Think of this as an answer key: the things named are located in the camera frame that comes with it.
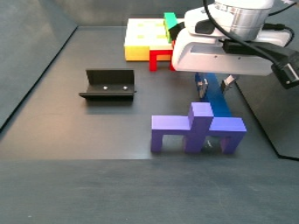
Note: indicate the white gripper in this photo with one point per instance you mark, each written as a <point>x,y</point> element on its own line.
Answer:
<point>197,52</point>

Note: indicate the blue long block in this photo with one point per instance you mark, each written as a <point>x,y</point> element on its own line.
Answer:
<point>213,96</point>

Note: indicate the yellow board with slots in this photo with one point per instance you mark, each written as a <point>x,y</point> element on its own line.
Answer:
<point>144,36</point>

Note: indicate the purple bridge-shaped block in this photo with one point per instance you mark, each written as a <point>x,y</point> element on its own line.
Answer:
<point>194,126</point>

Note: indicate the red bridge-shaped block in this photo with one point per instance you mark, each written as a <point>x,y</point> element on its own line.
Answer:
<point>156,52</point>

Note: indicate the green long block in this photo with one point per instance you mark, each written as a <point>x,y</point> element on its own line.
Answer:
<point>169,22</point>

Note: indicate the black metal bracket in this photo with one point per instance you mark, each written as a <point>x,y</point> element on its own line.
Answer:
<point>109,84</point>

